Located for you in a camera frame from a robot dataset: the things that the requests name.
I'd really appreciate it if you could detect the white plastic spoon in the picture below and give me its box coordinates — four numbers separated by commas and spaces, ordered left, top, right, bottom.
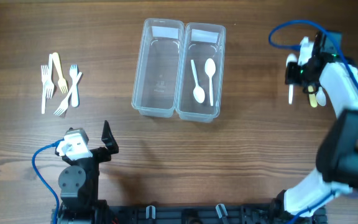
287, 54, 298, 105
204, 58, 216, 106
316, 86, 326, 106
191, 60, 205, 103

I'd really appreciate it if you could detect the yellow plastic spoon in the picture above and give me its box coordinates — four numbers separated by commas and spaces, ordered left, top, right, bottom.
308, 85, 318, 108

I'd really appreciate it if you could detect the white fork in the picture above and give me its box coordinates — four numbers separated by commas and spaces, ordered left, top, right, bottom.
41, 65, 48, 114
45, 54, 55, 99
70, 64, 79, 108

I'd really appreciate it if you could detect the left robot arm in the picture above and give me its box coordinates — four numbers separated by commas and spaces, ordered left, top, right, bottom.
54, 121, 119, 223

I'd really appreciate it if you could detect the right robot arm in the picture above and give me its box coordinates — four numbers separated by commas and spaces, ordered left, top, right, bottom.
268, 53, 358, 223

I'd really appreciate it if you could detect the left clear plastic container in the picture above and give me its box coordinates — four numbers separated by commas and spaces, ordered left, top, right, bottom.
132, 18, 185, 118

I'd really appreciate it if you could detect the clear plastic container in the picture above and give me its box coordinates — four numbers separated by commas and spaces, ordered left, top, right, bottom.
132, 18, 185, 118
175, 22, 226, 123

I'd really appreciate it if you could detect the right clear plastic container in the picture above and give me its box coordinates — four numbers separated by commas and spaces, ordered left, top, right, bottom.
175, 22, 226, 123

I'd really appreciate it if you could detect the white fork diagonal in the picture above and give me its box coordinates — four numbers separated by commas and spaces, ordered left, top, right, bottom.
53, 72, 82, 116

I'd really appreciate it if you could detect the yellow plastic fork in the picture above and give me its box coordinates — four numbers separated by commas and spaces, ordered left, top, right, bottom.
52, 52, 68, 94

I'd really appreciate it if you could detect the left blue cable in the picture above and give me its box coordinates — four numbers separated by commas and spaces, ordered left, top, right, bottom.
31, 139, 64, 224

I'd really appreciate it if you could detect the blue cable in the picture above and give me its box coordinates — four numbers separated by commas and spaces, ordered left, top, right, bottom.
31, 139, 64, 224
268, 19, 358, 224

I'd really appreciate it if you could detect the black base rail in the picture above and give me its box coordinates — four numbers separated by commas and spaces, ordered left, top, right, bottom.
50, 203, 328, 224

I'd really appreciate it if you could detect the right blue cable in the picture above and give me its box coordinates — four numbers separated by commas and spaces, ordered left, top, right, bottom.
268, 19, 358, 224

